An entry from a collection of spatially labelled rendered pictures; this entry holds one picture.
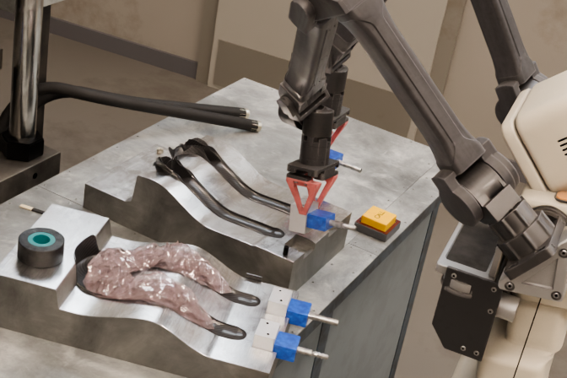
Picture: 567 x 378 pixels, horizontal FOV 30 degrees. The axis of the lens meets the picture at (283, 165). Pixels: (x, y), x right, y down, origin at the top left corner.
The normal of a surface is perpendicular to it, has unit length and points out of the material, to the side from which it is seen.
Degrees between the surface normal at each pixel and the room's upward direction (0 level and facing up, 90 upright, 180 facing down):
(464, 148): 63
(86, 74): 0
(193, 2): 90
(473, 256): 0
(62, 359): 0
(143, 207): 90
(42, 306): 90
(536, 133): 90
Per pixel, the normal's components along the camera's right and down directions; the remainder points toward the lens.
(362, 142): 0.16, -0.88
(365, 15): 0.38, 0.04
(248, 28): -0.37, 0.37
